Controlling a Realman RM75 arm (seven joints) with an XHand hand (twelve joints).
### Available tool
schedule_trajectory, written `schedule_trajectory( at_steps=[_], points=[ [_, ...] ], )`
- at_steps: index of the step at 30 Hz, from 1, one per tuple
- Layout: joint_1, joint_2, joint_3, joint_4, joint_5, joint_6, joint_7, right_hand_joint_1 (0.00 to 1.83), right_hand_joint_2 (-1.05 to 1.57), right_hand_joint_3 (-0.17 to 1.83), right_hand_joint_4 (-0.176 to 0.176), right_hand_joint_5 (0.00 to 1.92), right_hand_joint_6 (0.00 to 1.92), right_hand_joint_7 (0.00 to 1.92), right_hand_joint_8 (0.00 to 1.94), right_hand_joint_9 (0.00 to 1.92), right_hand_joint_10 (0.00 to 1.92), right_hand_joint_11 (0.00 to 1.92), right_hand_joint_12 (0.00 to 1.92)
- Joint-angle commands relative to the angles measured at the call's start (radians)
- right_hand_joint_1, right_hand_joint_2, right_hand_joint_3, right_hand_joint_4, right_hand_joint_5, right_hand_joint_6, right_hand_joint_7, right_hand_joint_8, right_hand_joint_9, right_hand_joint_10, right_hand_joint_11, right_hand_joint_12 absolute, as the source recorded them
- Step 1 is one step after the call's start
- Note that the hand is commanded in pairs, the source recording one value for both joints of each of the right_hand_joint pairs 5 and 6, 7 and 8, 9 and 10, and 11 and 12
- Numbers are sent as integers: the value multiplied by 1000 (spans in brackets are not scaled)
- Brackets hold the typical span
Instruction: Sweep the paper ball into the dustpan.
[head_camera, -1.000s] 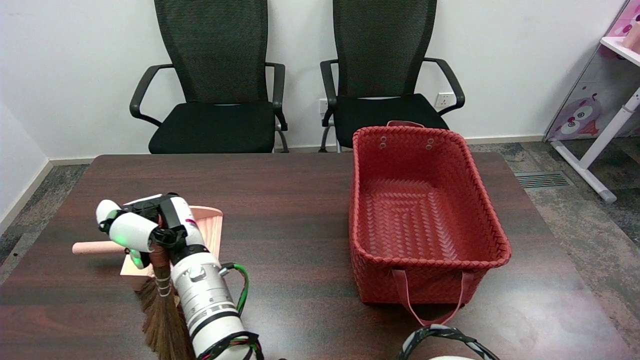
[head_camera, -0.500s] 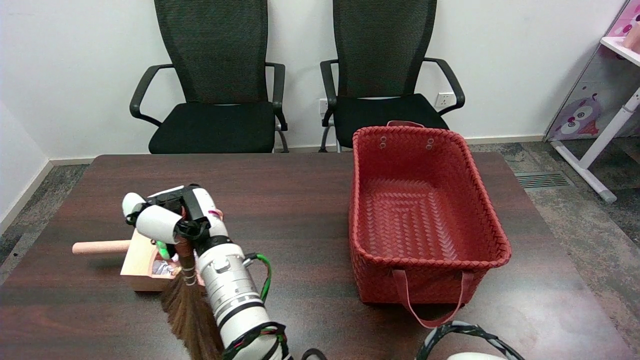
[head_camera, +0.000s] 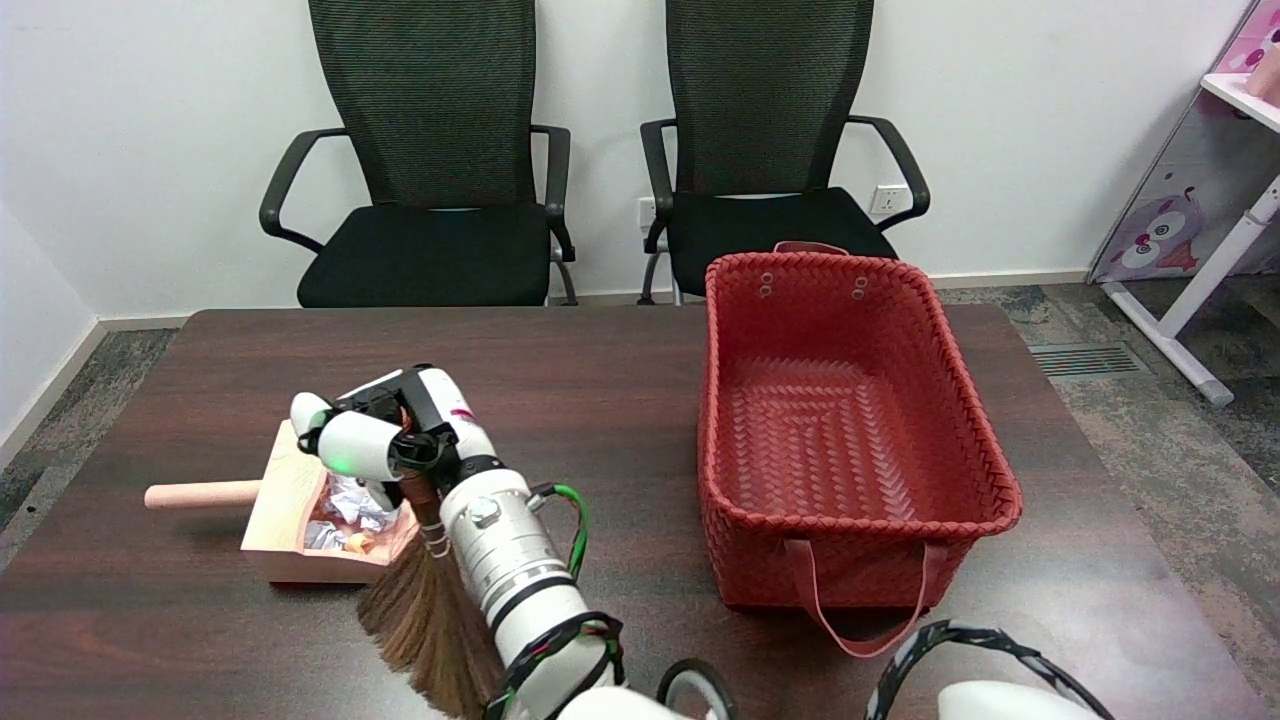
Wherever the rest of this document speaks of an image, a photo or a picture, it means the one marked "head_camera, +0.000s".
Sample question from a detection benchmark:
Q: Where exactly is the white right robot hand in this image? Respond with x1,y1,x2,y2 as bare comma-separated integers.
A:
290,365,505,512

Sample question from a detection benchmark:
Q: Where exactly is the brown whisk broom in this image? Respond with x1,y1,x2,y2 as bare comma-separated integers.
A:
357,475,507,719

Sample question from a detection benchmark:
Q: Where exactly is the wooden dustpan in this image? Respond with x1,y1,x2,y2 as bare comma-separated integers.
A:
144,418,423,587

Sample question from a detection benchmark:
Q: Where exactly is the black mesh office chair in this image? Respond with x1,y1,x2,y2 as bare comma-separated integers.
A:
259,0,579,308
640,0,931,306

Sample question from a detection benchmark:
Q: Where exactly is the red woven basket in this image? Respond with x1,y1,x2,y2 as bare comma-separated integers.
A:
697,240,1023,658

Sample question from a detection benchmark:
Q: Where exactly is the floor vent grille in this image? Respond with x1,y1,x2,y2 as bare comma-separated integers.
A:
1028,343,1146,378

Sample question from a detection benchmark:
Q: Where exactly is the pink white shelf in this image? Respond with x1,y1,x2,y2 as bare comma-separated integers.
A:
1200,0,1280,131

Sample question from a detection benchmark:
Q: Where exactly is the green cable loop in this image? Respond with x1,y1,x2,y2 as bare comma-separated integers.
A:
545,484,591,583

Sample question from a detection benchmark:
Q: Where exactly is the white desk leg frame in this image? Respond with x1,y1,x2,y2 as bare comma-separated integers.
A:
1103,175,1280,406

